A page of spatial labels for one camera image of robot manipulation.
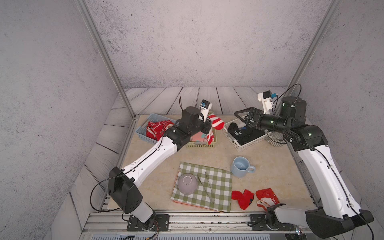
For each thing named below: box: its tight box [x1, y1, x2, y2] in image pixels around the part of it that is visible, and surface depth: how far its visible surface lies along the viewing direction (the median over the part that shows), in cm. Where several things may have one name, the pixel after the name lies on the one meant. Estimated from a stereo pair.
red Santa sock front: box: [256, 188, 280, 212], surface depth 80 cm
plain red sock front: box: [231, 189, 255, 210], surface depth 82 cm
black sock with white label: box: [227, 122, 266, 145], surface depth 101 cm
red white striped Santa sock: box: [206, 113, 225, 145], surface depth 74 cm
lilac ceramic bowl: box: [177, 173, 198, 195], surface depth 83 cm
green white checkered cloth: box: [170, 161, 233, 212], surface depth 85 cm
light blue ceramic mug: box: [230, 156, 256, 178], surface depth 89 cm
